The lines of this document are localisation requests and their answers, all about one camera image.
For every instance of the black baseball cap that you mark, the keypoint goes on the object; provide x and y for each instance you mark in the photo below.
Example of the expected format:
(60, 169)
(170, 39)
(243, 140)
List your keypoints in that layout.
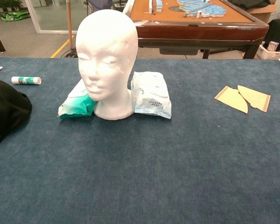
(7, 112)

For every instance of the white foam mannequin head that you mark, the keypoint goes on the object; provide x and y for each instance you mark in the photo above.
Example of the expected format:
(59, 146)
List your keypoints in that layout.
(107, 58)

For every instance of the light blue wet wipes pack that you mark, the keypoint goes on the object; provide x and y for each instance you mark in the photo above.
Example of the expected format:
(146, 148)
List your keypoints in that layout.
(154, 98)

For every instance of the blue carpet table mat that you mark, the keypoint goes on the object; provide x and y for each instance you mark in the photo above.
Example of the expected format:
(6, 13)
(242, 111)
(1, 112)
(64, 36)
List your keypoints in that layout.
(140, 168)

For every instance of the green wet wipes pack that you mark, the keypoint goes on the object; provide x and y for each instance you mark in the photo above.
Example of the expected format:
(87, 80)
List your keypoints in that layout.
(75, 105)

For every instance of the tan paper piece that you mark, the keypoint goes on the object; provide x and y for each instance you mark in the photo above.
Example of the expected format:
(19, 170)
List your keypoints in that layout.
(232, 99)
(256, 96)

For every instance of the brown mahjong table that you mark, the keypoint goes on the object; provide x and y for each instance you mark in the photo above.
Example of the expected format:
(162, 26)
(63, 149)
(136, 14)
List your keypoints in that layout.
(200, 32)

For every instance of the wooden pole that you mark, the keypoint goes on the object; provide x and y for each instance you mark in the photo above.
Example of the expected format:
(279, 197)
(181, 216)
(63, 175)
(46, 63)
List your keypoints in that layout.
(70, 23)

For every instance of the white green glue stick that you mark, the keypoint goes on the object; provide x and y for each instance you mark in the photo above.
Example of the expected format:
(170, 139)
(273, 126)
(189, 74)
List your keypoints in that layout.
(25, 80)

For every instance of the blue mahjong tile cluster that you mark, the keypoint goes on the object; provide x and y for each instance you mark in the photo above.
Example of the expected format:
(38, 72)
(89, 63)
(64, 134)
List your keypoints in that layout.
(200, 8)

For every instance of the white plastic basket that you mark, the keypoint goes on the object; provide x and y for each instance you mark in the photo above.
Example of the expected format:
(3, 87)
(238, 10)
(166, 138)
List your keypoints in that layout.
(275, 54)

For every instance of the open cardboard carton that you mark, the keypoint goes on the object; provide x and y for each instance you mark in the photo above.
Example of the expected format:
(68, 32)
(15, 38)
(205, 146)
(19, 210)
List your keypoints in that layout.
(261, 12)

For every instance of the green bag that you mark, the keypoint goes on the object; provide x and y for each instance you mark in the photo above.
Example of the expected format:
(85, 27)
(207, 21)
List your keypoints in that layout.
(14, 16)

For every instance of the black bag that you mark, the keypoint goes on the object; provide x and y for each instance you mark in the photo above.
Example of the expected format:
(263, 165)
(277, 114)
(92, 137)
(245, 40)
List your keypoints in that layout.
(278, 30)

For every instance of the glass door frame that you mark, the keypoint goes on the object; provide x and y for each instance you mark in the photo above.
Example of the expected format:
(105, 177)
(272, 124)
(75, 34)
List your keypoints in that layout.
(35, 23)

